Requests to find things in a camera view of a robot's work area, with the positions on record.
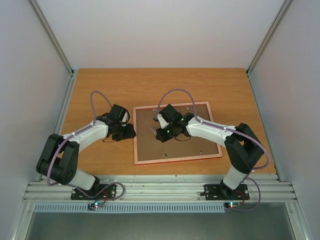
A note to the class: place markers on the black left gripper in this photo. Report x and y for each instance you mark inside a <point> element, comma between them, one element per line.
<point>126,132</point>

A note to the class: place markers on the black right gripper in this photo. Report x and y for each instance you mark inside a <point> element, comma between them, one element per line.
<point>161,135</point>

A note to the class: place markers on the red picture frame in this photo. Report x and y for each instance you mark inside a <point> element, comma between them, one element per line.
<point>136,150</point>

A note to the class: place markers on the clear handled screwdriver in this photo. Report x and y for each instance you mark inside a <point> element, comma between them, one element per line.
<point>153,131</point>

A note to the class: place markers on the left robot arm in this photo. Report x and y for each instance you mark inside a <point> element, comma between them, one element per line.
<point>59,158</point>

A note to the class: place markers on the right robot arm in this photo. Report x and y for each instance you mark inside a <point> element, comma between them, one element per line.
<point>242,145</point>

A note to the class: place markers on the left controller board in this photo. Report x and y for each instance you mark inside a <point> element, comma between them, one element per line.
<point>95,205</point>

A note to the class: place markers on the controller board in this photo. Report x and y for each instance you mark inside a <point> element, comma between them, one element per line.
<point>232,205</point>
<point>95,205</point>

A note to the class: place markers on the right controller board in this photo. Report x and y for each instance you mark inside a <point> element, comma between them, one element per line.
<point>232,205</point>

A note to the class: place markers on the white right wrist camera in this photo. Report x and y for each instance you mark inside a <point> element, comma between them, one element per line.
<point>163,123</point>

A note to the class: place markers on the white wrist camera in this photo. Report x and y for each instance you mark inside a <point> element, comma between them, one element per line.
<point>126,118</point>
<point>163,123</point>

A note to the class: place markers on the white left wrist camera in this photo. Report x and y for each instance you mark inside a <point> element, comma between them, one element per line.
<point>126,118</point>

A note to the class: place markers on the brown frame backing board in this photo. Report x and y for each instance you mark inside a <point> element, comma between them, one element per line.
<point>150,150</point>

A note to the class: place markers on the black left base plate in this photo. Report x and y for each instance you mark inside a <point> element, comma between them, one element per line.
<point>103,191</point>

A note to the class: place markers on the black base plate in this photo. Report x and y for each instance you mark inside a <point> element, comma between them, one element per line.
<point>103,191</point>
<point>215,192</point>

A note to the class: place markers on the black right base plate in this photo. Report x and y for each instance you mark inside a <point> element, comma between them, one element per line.
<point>215,192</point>

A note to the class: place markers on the slotted grey cable duct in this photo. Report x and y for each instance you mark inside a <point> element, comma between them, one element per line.
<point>129,208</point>

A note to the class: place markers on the aluminium front rail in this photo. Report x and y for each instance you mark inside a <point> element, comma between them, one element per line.
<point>168,189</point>

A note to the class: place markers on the left aluminium corner post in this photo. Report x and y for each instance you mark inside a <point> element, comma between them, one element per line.
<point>40,15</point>

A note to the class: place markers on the aluminium corner post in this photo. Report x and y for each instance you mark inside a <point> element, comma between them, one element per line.
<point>269,34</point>
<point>40,15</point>

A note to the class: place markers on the right aluminium corner post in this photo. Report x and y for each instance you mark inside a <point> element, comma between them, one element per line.
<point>269,34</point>

